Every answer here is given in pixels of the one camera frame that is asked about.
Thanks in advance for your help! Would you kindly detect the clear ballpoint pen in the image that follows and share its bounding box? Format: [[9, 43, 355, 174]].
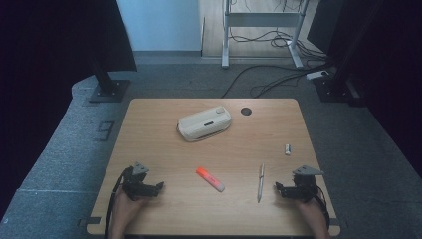
[[257, 162, 266, 204]]

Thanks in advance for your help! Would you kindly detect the left hand-held gripper black cable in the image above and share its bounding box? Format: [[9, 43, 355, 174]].
[[104, 166, 133, 239]]

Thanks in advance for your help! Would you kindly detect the looped black floor cable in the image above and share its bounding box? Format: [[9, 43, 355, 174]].
[[249, 68, 334, 99]]

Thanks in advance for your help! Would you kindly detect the person's right hand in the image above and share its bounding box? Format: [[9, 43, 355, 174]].
[[296, 196, 325, 221]]

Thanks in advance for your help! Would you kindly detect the white metal desk frame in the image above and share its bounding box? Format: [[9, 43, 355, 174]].
[[221, 0, 312, 70]]

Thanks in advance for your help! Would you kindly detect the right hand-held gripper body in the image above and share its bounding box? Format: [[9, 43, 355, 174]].
[[287, 164, 325, 204]]

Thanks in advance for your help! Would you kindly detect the right hand-held gripper black cable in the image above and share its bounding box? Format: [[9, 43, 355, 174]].
[[315, 185, 331, 231]]

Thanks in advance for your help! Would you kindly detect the dark curtain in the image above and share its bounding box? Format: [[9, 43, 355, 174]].
[[0, 0, 138, 220], [306, 0, 422, 178]]

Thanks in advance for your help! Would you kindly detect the person's left hand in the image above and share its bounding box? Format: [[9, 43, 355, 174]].
[[113, 189, 150, 218]]

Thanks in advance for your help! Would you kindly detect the hand-held gripper black cable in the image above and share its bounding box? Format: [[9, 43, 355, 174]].
[[315, 185, 331, 231], [104, 166, 133, 239]]

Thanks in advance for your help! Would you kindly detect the white power strip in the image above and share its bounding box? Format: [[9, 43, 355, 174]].
[[305, 70, 330, 82]]

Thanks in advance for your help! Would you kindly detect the long black floor cable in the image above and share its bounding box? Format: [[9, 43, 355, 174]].
[[220, 63, 332, 100]]

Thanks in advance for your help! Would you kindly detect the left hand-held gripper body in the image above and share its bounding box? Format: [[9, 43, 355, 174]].
[[120, 161, 159, 202]]

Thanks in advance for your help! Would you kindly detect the tangle of black cables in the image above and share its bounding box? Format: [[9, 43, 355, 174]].
[[228, 29, 327, 58]]

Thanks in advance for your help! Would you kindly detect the black stand with base plate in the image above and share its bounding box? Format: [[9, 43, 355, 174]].
[[87, 56, 131, 104], [313, 0, 367, 108]]

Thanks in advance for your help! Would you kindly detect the white pencil case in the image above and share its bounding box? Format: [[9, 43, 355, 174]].
[[176, 106, 233, 143]]

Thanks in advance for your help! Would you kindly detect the orange highlighter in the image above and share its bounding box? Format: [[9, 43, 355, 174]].
[[195, 166, 226, 193]]

